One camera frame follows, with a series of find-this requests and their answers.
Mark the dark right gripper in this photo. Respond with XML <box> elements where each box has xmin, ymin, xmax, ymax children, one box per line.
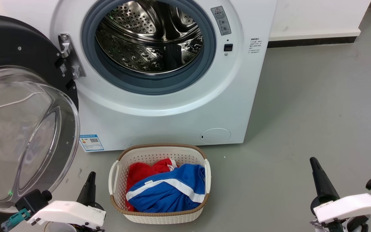
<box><xmin>310</xmin><ymin>157</ymin><xmax>340</xmax><ymax>213</ymax></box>

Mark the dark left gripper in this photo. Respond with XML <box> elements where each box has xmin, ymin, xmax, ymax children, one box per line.
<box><xmin>76</xmin><ymin>171</ymin><xmax>105</xmax><ymax>212</ymax></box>

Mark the black round glass washer door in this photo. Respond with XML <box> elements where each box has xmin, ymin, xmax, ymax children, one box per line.
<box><xmin>0</xmin><ymin>14</ymin><xmax>81</xmax><ymax>214</ymax></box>

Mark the white front-load washing machine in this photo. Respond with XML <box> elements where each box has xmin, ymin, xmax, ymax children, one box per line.
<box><xmin>44</xmin><ymin>0</ymin><xmax>279</xmax><ymax>152</ymax></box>

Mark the silver door hinge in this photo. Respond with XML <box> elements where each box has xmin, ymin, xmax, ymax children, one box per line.
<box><xmin>58</xmin><ymin>33</ymin><xmax>86</xmax><ymax>80</ymax></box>

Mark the blue energy label sticker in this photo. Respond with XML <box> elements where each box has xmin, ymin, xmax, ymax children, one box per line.
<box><xmin>79</xmin><ymin>134</ymin><xmax>105</xmax><ymax>152</ymax></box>

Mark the red garment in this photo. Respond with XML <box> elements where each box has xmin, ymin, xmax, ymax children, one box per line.
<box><xmin>125</xmin><ymin>158</ymin><xmax>178</xmax><ymax>212</ymax></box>

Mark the white perforated laundry basket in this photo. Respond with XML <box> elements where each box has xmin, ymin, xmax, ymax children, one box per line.
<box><xmin>108</xmin><ymin>143</ymin><xmax>212</xmax><ymax>225</ymax></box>

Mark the blue garment with white stripe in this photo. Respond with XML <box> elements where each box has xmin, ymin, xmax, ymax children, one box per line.
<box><xmin>126</xmin><ymin>163</ymin><xmax>206</xmax><ymax>213</ymax></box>

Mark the round white filter cover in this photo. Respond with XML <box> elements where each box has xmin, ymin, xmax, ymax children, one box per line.
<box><xmin>200</xmin><ymin>128</ymin><xmax>232</xmax><ymax>145</ymax></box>

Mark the stainless steel washer drum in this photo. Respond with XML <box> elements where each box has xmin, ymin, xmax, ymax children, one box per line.
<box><xmin>95</xmin><ymin>0</ymin><xmax>204</xmax><ymax>75</ymax></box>

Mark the small black text sticker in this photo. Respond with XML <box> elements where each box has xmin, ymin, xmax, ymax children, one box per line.
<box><xmin>248</xmin><ymin>38</ymin><xmax>263</xmax><ymax>54</ymax></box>

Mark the grey warning sticker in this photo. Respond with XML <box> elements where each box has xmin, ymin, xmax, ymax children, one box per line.
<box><xmin>211</xmin><ymin>6</ymin><xmax>232</xmax><ymax>36</ymax></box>

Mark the teal cable connector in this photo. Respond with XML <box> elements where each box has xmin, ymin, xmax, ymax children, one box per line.
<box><xmin>1</xmin><ymin>208</ymin><xmax>31</xmax><ymax>231</ymax></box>

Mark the white floor cable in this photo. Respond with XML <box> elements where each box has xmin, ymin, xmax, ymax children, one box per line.
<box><xmin>0</xmin><ymin>92</ymin><xmax>44</xmax><ymax>117</ymax></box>

